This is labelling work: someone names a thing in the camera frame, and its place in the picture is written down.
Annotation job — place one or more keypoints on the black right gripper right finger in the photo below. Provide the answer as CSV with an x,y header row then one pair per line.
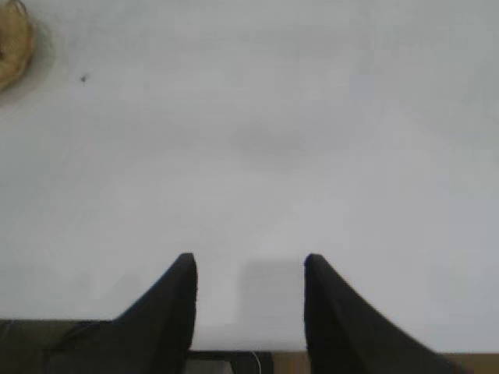
x,y
343,335

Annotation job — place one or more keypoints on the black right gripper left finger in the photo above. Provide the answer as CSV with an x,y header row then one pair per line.
x,y
163,323

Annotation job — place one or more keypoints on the yellow woven wicker basket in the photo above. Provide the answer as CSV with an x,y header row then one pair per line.
x,y
11,58

